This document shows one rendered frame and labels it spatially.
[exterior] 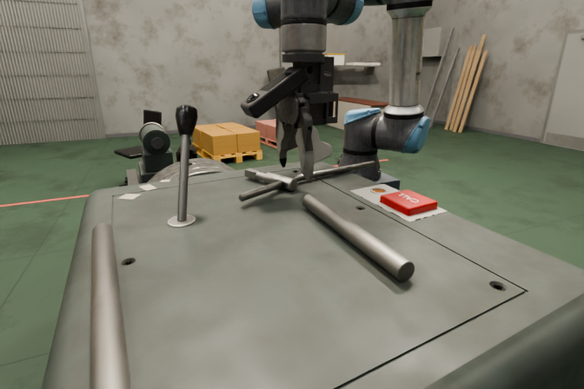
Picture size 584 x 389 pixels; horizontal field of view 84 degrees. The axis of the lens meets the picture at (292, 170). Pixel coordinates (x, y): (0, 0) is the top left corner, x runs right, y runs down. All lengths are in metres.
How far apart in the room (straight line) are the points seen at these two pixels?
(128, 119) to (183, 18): 2.58
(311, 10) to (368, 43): 9.49
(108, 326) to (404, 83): 0.89
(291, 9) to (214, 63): 7.83
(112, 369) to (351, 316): 0.18
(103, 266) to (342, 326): 0.22
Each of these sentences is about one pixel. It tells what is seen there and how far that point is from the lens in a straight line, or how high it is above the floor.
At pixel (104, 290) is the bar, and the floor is 1.28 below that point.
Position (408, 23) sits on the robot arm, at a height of 1.57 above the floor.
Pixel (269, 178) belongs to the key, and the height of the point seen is 1.27.
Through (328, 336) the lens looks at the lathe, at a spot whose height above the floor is 1.26.
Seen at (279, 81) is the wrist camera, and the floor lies 1.43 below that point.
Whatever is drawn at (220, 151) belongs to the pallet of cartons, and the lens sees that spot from 5.31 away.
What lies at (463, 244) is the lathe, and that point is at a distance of 0.44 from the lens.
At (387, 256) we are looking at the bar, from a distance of 0.35.
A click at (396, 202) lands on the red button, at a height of 1.27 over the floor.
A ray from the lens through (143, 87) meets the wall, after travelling 8.27.
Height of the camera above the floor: 1.45
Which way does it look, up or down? 17 degrees down
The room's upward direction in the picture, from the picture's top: straight up
